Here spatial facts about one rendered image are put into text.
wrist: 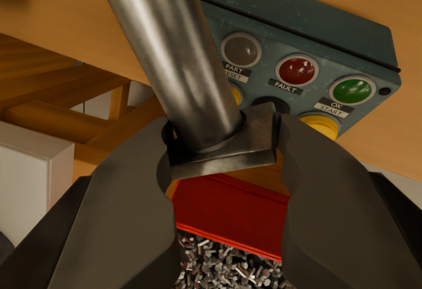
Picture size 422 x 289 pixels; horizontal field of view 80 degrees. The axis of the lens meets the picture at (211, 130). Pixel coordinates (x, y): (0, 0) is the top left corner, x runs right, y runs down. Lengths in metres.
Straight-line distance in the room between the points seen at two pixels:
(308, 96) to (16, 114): 0.46
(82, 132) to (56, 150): 0.14
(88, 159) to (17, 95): 0.24
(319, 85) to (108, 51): 0.16
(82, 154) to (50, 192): 0.06
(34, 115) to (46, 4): 0.28
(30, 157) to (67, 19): 0.15
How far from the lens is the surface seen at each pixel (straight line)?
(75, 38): 0.25
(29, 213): 0.37
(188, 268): 0.35
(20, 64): 1.08
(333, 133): 0.19
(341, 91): 0.17
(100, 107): 1.33
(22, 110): 0.53
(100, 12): 0.24
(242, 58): 0.16
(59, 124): 0.49
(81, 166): 0.36
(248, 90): 0.18
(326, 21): 0.19
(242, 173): 0.36
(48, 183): 0.33
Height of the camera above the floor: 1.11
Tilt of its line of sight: 68 degrees down
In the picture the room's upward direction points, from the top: 163 degrees counter-clockwise
